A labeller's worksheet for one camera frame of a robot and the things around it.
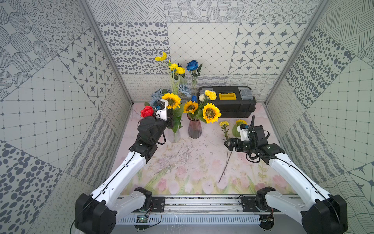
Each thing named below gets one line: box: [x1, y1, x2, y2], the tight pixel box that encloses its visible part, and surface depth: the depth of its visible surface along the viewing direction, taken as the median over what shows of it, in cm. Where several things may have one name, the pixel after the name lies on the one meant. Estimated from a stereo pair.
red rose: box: [140, 105, 155, 119], surface depth 66 cm
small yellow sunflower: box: [183, 99, 200, 115], surface depth 81 cm
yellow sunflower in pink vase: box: [202, 102, 222, 124], surface depth 63 cm
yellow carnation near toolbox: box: [204, 89, 217, 101], surface depth 78 cm
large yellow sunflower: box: [161, 92, 185, 134], surface depth 68 cm
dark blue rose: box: [186, 59, 203, 89], surface depth 81 cm
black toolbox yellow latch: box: [197, 85, 257, 118], surface depth 103 cm
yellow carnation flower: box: [219, 120, 230, 141], surface depth 106 cm
